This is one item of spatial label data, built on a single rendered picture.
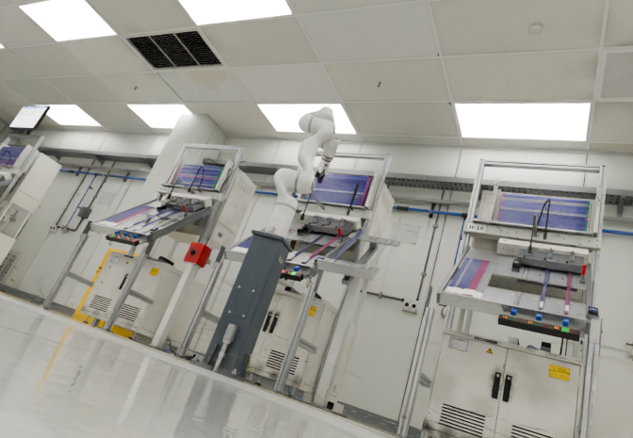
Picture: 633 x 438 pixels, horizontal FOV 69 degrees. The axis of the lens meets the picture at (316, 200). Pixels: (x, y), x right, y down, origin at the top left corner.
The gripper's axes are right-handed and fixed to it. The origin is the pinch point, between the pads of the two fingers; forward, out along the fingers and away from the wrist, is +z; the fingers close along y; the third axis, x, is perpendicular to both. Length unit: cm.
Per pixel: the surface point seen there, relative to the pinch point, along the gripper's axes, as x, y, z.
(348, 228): -28.3, -18.4, 22.8
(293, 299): -1, -46, 71
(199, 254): 62, 1, 82
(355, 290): -22, -80, 34
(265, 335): 11, -57, 96
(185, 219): 76, 55, 85
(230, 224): 34, 93, 99
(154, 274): 88, 30, 127
